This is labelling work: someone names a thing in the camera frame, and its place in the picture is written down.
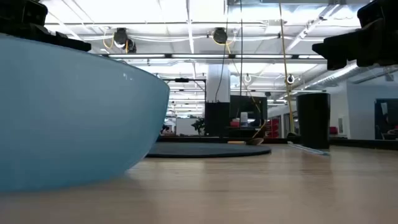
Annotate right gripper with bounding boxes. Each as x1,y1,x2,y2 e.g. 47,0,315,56
312,0,398,71

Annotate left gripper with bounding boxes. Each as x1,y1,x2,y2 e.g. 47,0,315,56
0,0,92,52

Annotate black tall cup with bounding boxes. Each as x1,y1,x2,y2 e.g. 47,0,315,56
295,92,331,150

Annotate blue plate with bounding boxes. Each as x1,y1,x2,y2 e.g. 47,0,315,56
0,32,171,194

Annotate orange-handled metal spoon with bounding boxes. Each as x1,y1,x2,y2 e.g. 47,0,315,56
227,138,265,146

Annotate red storage bins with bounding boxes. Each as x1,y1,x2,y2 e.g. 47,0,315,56
266,118,280,139

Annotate blue wrapped straw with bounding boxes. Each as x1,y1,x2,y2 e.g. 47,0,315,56
287,141,330,156

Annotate white pillar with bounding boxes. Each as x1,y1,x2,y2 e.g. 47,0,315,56
206,63,231,103

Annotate long ceiling light strip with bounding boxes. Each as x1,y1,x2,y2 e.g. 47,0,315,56
102,53,327,60

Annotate black cabinet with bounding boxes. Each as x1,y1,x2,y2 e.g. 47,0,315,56
204,101,231,138

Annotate green potted plant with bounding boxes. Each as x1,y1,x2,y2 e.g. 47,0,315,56
190,117,206,136

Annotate dark round woven placemat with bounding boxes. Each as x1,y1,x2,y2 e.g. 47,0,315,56
146,142,272,159

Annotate silver ceiling duct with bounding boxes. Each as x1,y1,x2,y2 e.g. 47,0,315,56
303,62,398,91

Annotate black ceiling cable reel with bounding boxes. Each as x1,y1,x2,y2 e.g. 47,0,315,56
113,27,137,54
212,27,229,45

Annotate yellow hanging cord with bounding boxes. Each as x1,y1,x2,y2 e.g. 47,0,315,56
278,0,298,137

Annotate black table frame rail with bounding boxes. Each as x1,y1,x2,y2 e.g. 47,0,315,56
157,135,398,151

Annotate black hanging cable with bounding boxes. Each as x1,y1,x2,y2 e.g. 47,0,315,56
239,0,244,96

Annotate yellow curved cord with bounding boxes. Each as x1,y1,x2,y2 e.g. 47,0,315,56
221,39,269,139

